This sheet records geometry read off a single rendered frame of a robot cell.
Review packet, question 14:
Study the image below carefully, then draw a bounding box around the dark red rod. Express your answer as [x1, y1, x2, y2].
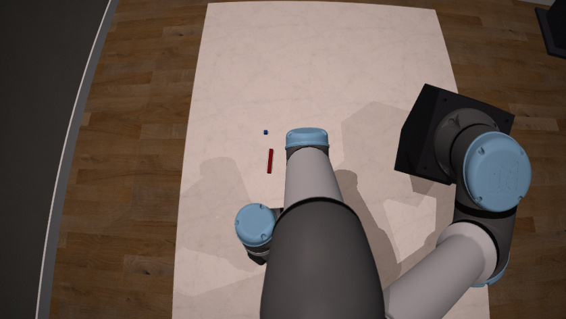
[267, 149, 273, 174]

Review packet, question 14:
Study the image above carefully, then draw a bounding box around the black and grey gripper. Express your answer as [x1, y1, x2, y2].
[245, 247, 269, 266]

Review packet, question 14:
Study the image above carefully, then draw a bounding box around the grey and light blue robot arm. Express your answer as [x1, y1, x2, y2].
[234, 108, 532, 319]

